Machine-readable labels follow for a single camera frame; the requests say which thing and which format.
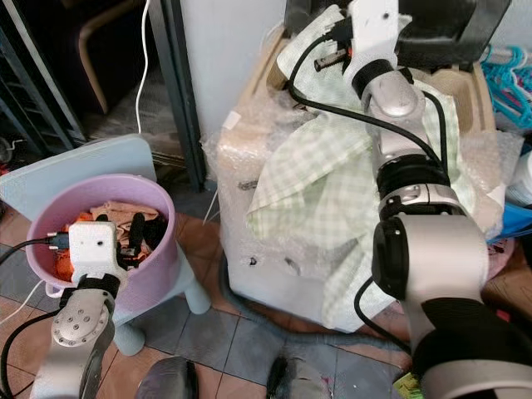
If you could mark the green checked cloth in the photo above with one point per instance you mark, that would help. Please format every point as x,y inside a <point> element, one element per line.
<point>316,179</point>

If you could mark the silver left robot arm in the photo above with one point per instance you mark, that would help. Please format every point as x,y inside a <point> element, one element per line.
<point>79,326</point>

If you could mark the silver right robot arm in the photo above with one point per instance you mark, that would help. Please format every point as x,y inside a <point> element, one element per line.
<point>432,258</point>

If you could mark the beige top-load washing machine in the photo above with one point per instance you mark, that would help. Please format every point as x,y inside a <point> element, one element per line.
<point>258,258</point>

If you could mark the turquoise clothes hangers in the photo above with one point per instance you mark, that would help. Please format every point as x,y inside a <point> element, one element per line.
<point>507,83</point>

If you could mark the beige garment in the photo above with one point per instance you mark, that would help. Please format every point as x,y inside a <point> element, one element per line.
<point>133,208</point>

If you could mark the pink plastic basin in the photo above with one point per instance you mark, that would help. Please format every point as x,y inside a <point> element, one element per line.
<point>158,266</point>

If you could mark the orange garment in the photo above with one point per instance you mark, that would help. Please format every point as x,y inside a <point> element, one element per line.
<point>63,262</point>

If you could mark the light blue plastic stool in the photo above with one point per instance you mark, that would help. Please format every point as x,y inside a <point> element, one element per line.
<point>41,170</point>

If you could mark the dark grey washer lid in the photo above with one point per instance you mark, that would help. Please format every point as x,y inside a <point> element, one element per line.
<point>453,29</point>

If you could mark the dark metal rack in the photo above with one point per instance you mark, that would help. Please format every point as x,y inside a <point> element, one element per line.
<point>17,100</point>

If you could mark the brown wooden chair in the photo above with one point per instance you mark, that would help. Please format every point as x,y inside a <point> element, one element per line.
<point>93,58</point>

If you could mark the grey right robot foot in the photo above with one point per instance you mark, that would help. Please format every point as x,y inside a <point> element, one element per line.
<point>299,382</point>

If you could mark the yellow-green box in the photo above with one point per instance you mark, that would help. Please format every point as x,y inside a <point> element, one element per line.
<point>407,387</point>

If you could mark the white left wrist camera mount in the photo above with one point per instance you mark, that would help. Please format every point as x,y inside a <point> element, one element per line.
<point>91,246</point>

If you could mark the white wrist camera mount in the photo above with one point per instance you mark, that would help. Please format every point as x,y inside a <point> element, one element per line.
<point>378,27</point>
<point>91,246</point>

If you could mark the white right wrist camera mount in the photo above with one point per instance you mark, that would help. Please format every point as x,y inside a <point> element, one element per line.
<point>378,27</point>

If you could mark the dark door frame post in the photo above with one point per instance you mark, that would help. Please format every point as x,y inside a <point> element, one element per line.
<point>179,91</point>

